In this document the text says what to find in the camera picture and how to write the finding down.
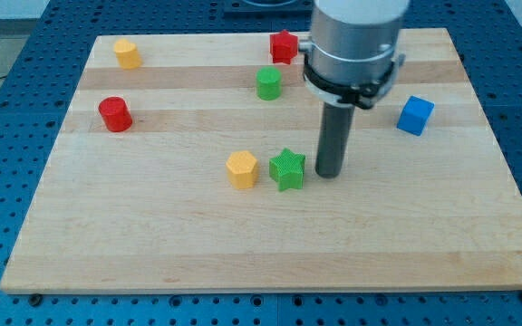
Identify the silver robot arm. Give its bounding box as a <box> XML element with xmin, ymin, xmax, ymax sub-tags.
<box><xmin>299</xmin><ymin>0</ymin><xmax>410</xmax><ymax>110</ymax></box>

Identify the yellow hexagon block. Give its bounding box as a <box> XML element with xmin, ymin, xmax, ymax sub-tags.
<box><xmin>226</xmin><ymin>150</ymin><xmax>259</xmax><ymax>189</ymax></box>

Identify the light wooden board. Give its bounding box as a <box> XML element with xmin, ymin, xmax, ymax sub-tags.
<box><xmin>0</xmin><ymin>28</ymin><xmax>522</xmax><ymax>294</ymax></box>

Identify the green star block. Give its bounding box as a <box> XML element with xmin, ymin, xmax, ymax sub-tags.
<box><xmin>269</xmin><ymin>148</ymin><xmax>305</xmax><ymax>191</ymax></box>

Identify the green cylinder block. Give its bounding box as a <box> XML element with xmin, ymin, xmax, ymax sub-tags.
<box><xmin>256</xmin><ymin>66</ymin><xmax>282</xmax><ymax>101</ymax></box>

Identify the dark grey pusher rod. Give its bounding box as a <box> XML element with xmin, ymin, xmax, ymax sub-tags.
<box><xmin>315</xmin><ymin>103</ymin><xmax>354</xmax><ymax>178</ymax></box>

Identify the red star block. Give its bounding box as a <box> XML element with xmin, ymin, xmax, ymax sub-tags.
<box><xmin>269</xmin><ymin>30</ymin><xmax>298</xmax><ymax>64</ymax></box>

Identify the red cylinder block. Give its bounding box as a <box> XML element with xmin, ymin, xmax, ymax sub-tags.
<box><xmin>98</xmin><ymin>97</ymin><xmax>133</xmax><ymax>132</ymax></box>

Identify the blue cube block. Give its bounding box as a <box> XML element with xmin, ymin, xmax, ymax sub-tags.
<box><xmin>396</xmin><ymin>96</ymin><xmax>435</xmax><ymax>136</ymax></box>

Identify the yellow heart block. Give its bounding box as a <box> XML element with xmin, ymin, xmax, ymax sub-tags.
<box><xmin>112</xmin><ymin>38</ymin><xmax>143</xmax><ymax>70</ymax></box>

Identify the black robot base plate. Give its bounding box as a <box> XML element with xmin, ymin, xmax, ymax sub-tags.
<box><xmin>223</xmin><ymin>0</ymin><xmax>313</xmax><ymax>17</ymax></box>

